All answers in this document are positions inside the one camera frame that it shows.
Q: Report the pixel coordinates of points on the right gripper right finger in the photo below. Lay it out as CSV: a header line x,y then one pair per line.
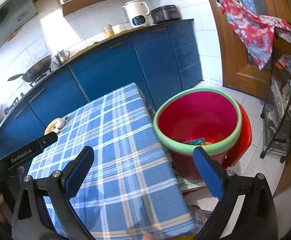
x,y
257,218

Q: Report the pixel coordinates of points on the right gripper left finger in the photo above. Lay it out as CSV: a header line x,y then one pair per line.
x,y
31,219

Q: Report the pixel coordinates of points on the white paper box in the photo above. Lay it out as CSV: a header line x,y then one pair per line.
x,y
200,141

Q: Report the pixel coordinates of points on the blue kitchen cabinets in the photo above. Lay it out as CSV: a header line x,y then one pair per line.
x,y
162,60

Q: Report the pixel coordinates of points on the yellow banana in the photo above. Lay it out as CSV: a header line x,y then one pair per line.
x,y
51,126

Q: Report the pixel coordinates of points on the red plastic stool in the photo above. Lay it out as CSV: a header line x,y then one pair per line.
x,y
243,142

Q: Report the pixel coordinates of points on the ginger root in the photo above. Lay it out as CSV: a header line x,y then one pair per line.
x,y
56,130

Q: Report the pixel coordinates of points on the garlic bulb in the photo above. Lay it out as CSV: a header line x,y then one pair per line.
x,y
60,123

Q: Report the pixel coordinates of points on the cardboard box under bucket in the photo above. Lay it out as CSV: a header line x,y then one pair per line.
x,y
184,184

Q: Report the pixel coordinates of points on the blue plaid tablecloth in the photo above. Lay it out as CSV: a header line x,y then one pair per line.
x,y
131,188

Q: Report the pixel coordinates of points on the black wok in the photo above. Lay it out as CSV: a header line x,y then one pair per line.
x,y
41,67

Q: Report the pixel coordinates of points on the red bucket green rim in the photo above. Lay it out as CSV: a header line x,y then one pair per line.
x,y
198,113

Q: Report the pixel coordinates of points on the steel teapot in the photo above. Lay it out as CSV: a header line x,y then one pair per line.
x,y
62,57

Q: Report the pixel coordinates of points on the range hood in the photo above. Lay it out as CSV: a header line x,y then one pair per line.
x,y
13,15

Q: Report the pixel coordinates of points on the yellow labelled jar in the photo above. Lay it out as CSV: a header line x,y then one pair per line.
x,y
108,31

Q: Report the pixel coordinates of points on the white bowl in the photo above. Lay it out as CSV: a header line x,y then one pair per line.
x,y
119,28

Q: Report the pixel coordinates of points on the red floral cloth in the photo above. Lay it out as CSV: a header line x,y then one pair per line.
x,y
255,31

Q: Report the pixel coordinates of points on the white electric kettle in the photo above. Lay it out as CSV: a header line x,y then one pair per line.
x,y
137,12

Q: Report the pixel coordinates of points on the wooden door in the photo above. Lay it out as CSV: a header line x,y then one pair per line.
x,y
239,71

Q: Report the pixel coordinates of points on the dark rice cooker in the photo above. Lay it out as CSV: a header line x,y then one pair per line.
x,y
165,13

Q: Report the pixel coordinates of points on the black wire rack cart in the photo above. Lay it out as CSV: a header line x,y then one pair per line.
x,y
276,112

